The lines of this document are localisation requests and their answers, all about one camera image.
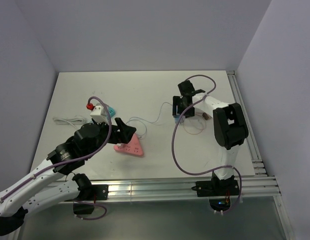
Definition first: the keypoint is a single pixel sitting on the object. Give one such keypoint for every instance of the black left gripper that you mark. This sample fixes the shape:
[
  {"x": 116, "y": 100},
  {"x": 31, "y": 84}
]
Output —
[{"x": 125, "y": 134}]

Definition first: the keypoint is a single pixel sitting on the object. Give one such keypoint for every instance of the brown charger plug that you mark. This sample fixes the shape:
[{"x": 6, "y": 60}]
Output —
[{"x": 206, "y": 116}]

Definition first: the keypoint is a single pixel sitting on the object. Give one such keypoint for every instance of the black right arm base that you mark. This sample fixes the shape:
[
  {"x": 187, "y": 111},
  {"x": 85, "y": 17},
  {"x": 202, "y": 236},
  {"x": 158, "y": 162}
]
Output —
[{"x": 223, "y": 189}]

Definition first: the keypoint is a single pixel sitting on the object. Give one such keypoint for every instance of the aluminium frame rail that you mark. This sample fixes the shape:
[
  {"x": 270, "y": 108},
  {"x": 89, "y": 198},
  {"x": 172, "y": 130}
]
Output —
[{"x": 151, "y": 197}]

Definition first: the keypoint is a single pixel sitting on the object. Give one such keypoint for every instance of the teal power strip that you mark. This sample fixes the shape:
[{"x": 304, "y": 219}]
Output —
[{"x": 109, "y": 112}]

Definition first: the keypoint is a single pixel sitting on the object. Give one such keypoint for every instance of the pink triangular power strip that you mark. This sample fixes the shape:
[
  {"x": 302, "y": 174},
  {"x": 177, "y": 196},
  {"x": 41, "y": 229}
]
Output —
[{"x": 133, "y": 148}]

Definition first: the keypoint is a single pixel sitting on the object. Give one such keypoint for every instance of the blue charger plug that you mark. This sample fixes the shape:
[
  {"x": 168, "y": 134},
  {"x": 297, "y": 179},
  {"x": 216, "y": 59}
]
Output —
[{"x": 176, "y": 119}]

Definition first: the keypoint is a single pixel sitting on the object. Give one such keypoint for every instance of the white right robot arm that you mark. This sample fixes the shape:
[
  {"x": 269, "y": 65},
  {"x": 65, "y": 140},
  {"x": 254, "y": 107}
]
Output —
[{"x": 229, "y": 124}]

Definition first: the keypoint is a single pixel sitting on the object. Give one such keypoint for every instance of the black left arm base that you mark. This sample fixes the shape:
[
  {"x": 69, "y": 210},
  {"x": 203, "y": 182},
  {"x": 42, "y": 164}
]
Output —
[{"x": 86, "y": 202}]

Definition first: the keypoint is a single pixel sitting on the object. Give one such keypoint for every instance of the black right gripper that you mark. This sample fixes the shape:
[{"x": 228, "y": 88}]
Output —
[{"x": 177, "y": 100}]

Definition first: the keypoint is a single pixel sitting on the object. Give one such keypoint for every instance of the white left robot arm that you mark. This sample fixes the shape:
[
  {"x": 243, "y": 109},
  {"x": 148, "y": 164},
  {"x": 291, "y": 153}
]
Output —
[{"x": 28, "y": 196}]

